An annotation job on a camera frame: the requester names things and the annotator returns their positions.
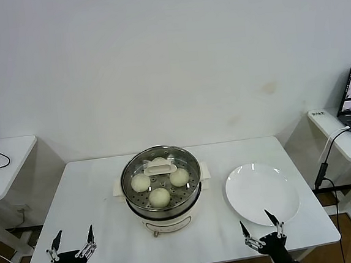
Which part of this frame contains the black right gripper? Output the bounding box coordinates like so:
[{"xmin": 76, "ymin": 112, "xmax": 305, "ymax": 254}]
[{"xmin": 238, "ymin": 206, "xmax": 299, "ymax": 263}]

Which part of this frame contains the round glass lid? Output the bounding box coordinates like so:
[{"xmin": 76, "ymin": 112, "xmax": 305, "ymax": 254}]
[{"xmin": 118, "ymin": 141, "xmax": 205, "ymax": 215}]

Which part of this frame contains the round white plate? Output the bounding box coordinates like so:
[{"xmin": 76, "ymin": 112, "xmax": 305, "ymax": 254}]
[{"xmin": 223, "ymin": 158, "xmax": 303, "ymax": 230}]

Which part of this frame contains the white side table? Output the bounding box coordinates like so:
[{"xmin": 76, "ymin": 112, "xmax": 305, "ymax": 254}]
[
  {"xmin": 0, "ymin": 134, "xmax": 48, "ymax": 263},
  {"xmin": 304, "ymin": 105, "xmax": 351, "ymax": 233}
]

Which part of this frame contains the black cable with adapter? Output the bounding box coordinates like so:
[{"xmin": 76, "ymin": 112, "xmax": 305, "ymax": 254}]
[{"xmin": 309, "ymin": 128, "xmax": 351, "ymax": 263}]

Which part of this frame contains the white flat cable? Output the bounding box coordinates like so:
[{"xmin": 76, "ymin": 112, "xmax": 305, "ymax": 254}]
[{"xmin": 315, "ymin": 126, "xmax": 351, "ymax": 163}]

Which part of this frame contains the perforated steel steamer basket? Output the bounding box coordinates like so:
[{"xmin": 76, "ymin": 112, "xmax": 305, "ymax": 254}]
[{"xmin": 117, "ymin": 141, "xmax": 206, "ymax": 216}]

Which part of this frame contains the cream electric cooker pot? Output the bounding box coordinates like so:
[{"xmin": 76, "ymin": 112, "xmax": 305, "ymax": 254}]
[{"xmin": 110, "ymin": 161, "xmax": 217, "ymax": 243}]

